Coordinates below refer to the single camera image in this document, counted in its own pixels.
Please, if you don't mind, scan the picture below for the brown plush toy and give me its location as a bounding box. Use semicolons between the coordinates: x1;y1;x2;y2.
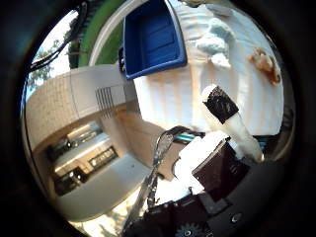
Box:
247;47;282;86

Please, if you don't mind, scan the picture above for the white grey plush toy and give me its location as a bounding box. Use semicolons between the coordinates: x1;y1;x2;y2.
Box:
196;16;236;70

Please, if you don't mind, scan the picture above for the black and red object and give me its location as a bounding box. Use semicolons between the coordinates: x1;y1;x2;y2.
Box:
118;46;128;73

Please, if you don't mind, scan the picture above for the black cable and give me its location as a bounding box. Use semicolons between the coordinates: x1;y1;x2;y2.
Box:
28;1;90;72

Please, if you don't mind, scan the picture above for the blue plastic container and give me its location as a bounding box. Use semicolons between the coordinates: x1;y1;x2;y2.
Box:
121;0;189;81

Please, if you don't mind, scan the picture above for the white striped table cloth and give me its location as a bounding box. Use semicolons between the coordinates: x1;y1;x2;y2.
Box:
132;0;285;137

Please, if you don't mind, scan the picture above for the grey braided cable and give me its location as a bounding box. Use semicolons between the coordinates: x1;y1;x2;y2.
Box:
122;130;176;233

